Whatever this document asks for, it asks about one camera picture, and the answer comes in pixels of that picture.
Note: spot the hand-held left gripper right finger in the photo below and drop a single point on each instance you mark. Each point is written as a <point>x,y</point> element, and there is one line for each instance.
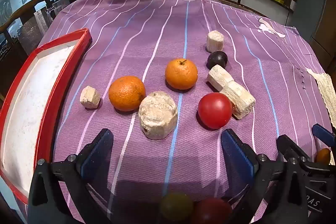
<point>236,158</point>

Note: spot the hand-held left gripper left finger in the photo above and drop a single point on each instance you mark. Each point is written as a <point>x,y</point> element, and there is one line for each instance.
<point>97,153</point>

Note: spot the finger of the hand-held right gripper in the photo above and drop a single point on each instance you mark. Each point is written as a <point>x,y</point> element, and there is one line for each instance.
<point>324,133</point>
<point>288,148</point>

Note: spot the small orange kumquat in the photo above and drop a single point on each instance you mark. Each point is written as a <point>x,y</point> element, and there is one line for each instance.
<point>323,156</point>

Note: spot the small sugarcane chunk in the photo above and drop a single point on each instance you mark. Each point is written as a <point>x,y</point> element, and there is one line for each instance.
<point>90,97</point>

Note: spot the orange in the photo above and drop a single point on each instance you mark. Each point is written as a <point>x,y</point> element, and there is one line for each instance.
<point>181,73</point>
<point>127,93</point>

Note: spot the green grape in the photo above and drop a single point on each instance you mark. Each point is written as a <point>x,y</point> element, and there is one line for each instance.
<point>176,207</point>

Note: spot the red-rimmed white tray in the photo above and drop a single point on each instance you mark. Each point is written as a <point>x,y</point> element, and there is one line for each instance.
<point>23,108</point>

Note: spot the white lace cloth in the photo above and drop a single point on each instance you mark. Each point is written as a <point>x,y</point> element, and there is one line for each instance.
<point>325,92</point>

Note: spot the red tomato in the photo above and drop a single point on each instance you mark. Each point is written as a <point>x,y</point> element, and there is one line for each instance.
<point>211,211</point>
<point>215,110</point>

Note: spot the long sugarcane chunk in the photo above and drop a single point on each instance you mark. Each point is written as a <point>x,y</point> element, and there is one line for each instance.
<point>237,103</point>

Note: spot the large sugarcane chunk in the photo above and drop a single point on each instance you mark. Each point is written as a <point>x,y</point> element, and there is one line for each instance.
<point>157,115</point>

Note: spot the dark purple plum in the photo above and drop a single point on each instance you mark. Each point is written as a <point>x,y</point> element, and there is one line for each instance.
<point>217,59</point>

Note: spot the purple striped tablecloth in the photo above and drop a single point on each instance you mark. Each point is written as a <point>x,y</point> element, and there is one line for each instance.
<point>157,29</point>

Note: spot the white booklet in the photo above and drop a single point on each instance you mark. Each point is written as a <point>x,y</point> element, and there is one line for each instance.
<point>40,22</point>

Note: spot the clear glass pitcher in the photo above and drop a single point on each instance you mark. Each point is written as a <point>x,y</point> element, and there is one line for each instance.
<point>52,10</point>

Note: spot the curved-back wooden chair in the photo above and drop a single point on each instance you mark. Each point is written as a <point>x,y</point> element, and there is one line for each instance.
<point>26,6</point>

